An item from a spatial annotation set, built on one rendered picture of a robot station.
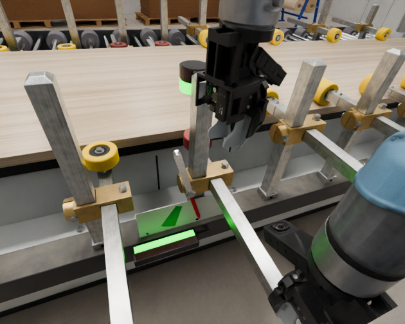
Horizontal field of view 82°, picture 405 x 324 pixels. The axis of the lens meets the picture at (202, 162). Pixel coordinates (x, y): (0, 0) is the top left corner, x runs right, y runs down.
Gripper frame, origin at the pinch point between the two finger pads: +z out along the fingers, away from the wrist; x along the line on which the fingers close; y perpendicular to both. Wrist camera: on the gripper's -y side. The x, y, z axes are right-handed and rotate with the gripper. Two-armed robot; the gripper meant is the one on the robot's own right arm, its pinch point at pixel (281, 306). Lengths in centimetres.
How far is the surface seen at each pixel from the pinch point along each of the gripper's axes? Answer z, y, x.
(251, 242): -3.5, -10.7, -0.3
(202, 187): -1.5, -28.6, -3.4
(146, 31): -3, -180, 13
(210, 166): -4.5, -32.3, 0.0
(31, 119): -7, -62, -41
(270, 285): -3.4, -2.7, -1.3
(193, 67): -28.6, -34.6, -4.8
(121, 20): -17, -138, -7
